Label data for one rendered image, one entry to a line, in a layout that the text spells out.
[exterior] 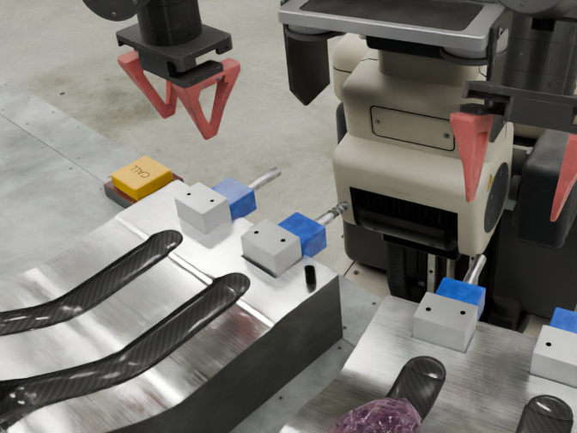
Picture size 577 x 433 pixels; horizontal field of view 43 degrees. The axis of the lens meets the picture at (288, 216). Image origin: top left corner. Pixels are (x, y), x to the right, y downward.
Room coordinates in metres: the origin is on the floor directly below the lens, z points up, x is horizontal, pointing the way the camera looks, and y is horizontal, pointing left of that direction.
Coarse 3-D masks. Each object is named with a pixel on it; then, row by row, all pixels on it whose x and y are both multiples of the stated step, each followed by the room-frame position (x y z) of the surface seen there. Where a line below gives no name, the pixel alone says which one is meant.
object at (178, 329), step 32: (128, 256) 0.61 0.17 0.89; (160, 256) 0.60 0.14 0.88; (96, 288) 0.57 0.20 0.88; (224, 288) 0.54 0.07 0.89; (0, 320) 0.51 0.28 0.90; (32, 320) 0.52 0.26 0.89; (64, 320) 0.52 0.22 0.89; (192, 320) 0.50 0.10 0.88; (128, 352) 0.47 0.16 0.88; (160, 352) 0.47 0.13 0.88; (0, 384) 0.41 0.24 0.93; (32, 384) 0.42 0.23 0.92; (64, 384) 0.42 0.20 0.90; (96, 384) 0.43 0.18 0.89; (0, 416) 0.37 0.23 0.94
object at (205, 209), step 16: (272, 176) 0.71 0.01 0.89; (192, 192) 0.66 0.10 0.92; (208, 192) 0.66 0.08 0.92; (224, 192) 0.67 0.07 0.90; (240, 192) 0.67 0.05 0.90; (176, 208) 0.66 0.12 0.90; (192, 208) 0.63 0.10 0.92; (208, 208) 0.63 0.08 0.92; (224, 208) 0.64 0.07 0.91; (240, 208) 0.66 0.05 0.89; (256, 208) 0.67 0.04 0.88; (192, 224) 0.64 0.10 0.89; (208, 224) 0.62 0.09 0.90
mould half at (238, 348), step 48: (96, 240) 0.64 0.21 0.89; (144, 240) 0.63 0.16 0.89; (192, 240) 0.61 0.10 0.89; (0, 288) 0.57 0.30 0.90; (48, 288) 0.57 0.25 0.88; (144, 288) 0.55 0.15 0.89; (192, 288) 0.54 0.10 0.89; (288, 288) 0.52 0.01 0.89; (336, 288) 0.53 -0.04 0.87; (0, 336) 0.48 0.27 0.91; (48, 336) 0.49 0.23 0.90; (96, 336) 0.49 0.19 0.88; (240, 336) 0.47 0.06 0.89; (288, 336) 0.49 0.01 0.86; (336, 336) 0.53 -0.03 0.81; (144, 384) 0.43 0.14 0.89; (192, 384) 0.42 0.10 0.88; (240, 384) 0.45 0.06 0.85; (0, 432) 0.36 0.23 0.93; (48, 432) 0.36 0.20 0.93; (96, 432) 0.36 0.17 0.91; (144, 432) 0.38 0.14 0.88; (192, 432) 0.41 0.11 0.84
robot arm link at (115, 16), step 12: (84, 0) 0.58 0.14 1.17; (96, 0) 0.57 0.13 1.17; (108, 0) 0.57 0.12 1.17; (120, 0) 0.57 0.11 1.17; (132, 0) 0.56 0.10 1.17; (144, 0) 0.56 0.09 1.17; (96, 12) 0.57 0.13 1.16; (108, 12) 0.57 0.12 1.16; (120, 12) 0.57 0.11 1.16; (132, 12) 0.56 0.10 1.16
